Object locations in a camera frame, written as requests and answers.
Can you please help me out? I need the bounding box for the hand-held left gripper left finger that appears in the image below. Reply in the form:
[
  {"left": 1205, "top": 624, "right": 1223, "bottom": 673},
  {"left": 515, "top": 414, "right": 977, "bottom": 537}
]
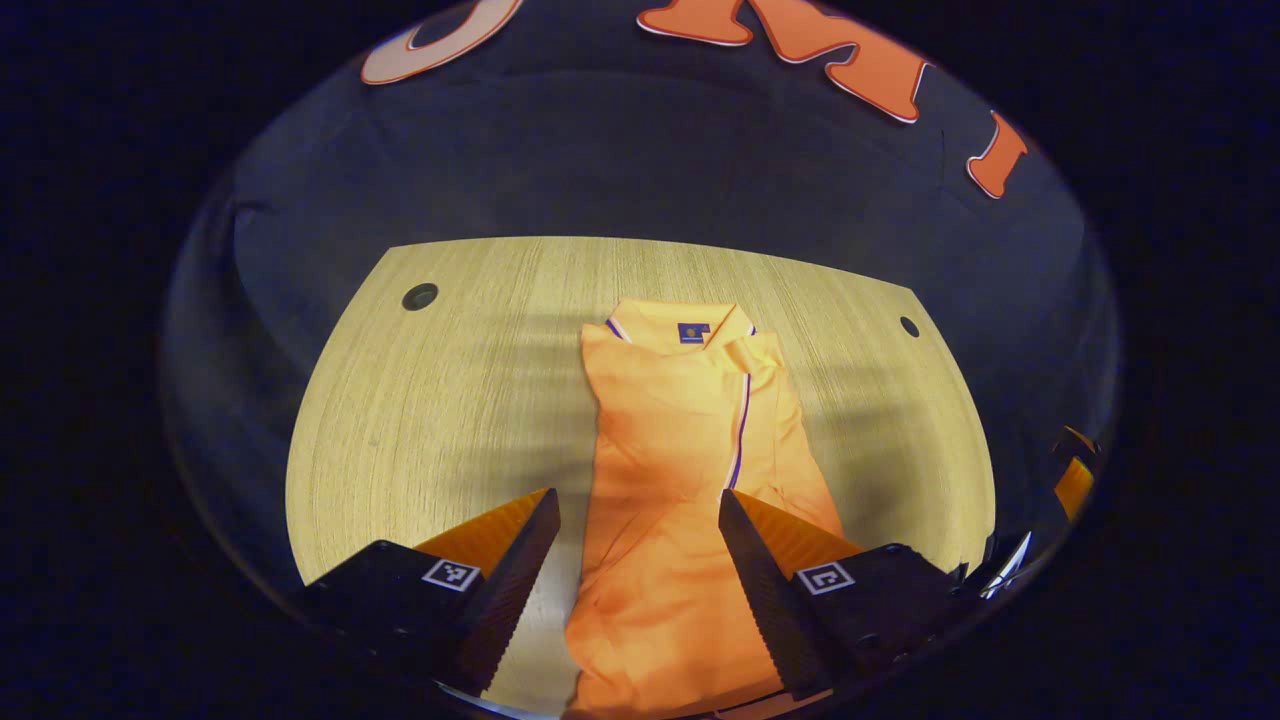
[{"left": 290, "top": 487, "right": 563, "bottom": 701}]

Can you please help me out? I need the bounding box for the orange polo T-shirt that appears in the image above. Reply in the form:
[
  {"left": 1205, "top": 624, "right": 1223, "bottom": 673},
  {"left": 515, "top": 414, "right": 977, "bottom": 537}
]
[{"left": 562, "top": 298, "right": 846, "bottom": 720}]

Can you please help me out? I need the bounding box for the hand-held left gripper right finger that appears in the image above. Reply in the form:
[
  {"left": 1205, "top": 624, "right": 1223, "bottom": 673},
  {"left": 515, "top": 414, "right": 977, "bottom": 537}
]
[{"left": 718, "top": 488, "right": 976, "bottom": 701}]

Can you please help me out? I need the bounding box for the black backdrop cloth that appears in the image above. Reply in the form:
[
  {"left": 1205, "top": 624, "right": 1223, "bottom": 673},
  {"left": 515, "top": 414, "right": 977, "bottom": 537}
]
[{"left": 160, "top": 0, "right": 1121, "bottom": 601}]

